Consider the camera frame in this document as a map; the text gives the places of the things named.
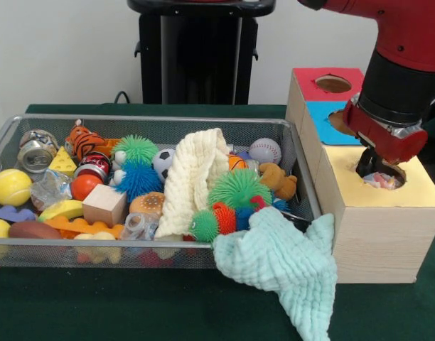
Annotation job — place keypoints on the green spiky ball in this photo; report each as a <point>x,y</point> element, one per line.
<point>137,147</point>

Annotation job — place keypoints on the orange tiger plush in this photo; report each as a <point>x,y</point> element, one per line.
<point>84,142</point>

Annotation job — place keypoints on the green spiky toy with eyes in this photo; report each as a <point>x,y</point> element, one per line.
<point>235,186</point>

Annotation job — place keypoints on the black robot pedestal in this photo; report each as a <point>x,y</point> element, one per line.
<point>196,60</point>

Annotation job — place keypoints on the orange-red ball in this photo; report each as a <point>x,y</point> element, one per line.
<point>84,186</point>

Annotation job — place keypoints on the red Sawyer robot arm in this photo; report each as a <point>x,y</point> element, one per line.
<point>398,81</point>

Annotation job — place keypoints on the yellow cheese wedge toy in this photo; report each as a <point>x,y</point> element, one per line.
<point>63,161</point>

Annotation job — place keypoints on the wooden box with three holes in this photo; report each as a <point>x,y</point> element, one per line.
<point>374,245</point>

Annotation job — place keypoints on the cream knitted cloth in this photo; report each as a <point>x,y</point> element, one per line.
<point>189,177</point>

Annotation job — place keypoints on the yellow tennis ball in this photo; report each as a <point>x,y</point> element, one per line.
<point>11,186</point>

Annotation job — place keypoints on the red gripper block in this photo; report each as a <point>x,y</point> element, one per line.
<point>384,136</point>

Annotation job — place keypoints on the multicolour spiky caterpillar toy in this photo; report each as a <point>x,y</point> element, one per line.
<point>207,223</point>

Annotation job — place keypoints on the light blue knitted cloth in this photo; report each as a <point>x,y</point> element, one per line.
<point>281,255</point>

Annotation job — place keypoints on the pastel patterned small cloth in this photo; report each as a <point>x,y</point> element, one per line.
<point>381,179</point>

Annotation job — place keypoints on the shallow mesh bin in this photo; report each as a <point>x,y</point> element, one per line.
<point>43,241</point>

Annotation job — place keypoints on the black and white soccer ball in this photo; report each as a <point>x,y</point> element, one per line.
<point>163,163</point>

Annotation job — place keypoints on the blue spiky toy with eyes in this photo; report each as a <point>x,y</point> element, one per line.
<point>137,181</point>

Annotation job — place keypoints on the white toy baseball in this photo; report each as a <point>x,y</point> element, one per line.
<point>265,151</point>

